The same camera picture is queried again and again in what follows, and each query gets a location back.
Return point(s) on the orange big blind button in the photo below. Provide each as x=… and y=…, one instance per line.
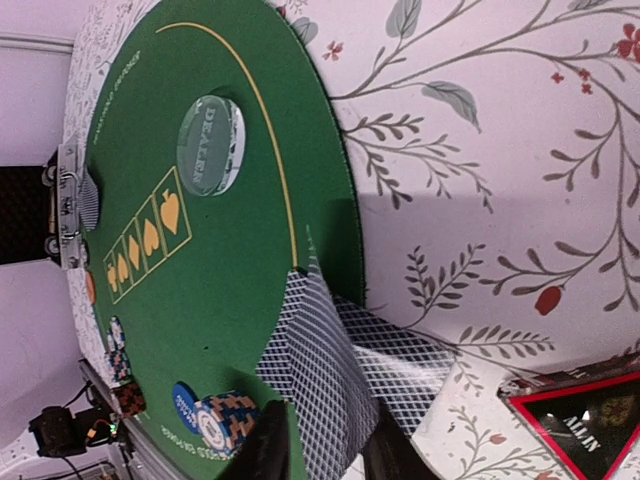
x=90, y=285

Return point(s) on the face-down cards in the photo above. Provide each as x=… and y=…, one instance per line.
x=89, y=202
x=336, y=363

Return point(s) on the black red triangle token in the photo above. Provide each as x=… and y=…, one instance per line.
x=587, y=417

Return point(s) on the round green poker mat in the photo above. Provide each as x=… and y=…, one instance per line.
x=198, y=282

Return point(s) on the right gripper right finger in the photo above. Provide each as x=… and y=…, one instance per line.
x=389, y=454

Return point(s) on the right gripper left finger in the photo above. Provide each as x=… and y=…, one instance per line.
x=266, y=452

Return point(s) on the clear dealer button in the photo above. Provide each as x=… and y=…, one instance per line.
x=210, y=146

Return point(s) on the aluminium poker set case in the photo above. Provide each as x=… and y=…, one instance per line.
x=40, y=213

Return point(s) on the poker chip stack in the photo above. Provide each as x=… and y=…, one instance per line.
x=118, y=360
x=225, y=421

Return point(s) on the blue small blind button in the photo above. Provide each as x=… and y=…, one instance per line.
x=184, y=400

